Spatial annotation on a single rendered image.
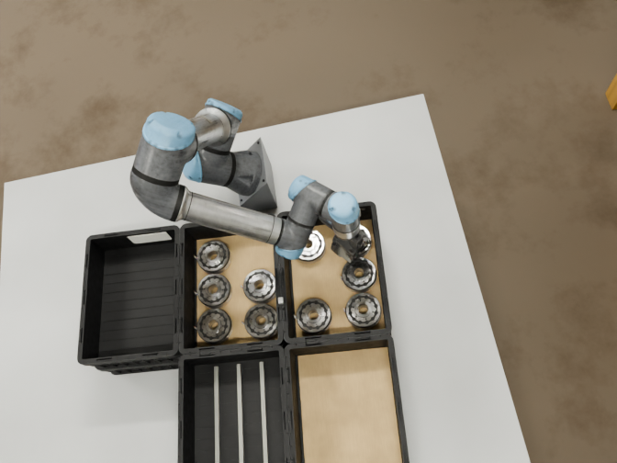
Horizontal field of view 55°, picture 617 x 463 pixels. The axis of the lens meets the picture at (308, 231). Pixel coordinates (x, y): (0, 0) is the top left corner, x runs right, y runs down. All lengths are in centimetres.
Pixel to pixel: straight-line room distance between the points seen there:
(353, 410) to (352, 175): 80
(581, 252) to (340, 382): 145
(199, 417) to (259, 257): 50
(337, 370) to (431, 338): 33
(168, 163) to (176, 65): 202
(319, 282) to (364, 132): 62
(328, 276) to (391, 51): 171
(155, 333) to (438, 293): 88
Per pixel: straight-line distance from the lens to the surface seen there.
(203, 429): 178
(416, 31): 331
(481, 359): 187
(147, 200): 146
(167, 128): 140
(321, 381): 172
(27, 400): 216
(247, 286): 179
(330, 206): 146
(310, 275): 179
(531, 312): 267
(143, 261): 195
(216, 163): 184
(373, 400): 170
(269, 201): 199
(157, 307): 189
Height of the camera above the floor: 253
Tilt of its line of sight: 67 degrees down
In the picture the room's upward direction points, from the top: 19 degrees counter-clockwise
